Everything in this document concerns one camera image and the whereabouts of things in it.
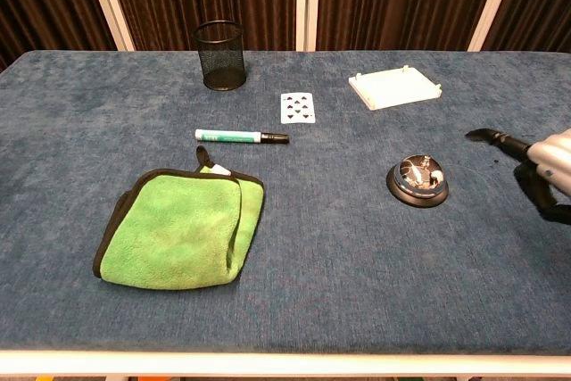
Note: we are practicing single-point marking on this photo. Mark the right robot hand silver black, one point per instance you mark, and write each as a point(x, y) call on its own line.
point(546, 162)

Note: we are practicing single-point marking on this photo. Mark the silver call bell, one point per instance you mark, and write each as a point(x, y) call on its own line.
point(417, 180)

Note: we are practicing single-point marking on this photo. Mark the white plastic tray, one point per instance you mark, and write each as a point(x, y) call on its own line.
point(393, 86)

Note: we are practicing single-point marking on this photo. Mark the playing card red hearts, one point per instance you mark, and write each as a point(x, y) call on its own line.
point(297, 107)

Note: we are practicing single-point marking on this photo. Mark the blue table cloth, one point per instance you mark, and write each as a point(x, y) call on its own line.
point(285, 202)

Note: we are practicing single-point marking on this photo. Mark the white green marker black cap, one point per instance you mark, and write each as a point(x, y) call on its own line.
point(241, 136)

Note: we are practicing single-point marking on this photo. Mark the black mesh pen holder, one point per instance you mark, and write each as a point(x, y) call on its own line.
point(220, 55)

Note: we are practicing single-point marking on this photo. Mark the green microfiber cloth black trim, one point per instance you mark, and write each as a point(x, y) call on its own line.
point(178, 229)

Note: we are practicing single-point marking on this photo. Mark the white partition frame post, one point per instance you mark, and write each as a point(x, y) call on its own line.
point(107, 1)
point(308, 2)
point(494, 1)

